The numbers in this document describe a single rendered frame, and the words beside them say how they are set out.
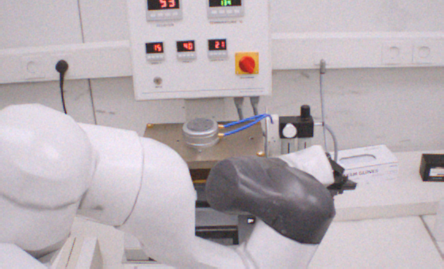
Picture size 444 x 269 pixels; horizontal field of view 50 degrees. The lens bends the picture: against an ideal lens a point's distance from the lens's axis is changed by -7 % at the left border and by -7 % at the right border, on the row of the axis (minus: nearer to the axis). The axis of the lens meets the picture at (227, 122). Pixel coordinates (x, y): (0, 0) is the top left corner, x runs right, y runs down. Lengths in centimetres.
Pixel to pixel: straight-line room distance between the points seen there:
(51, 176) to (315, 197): 38
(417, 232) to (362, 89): 49
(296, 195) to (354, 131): 104
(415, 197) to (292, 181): 88
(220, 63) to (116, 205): 70
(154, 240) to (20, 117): 24
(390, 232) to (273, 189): 81
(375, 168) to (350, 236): 23
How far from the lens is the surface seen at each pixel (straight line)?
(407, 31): 161
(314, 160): 78
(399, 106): 169
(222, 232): 101
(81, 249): 128
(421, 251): 140
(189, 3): 114
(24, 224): 42
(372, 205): 146
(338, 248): 137
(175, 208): 55
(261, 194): 67
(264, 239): 69
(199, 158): 104
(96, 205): 52
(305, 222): 67
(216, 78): 119
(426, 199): 152
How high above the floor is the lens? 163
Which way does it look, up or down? 26 degrees down
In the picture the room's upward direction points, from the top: 3 degrees counter-clockwise
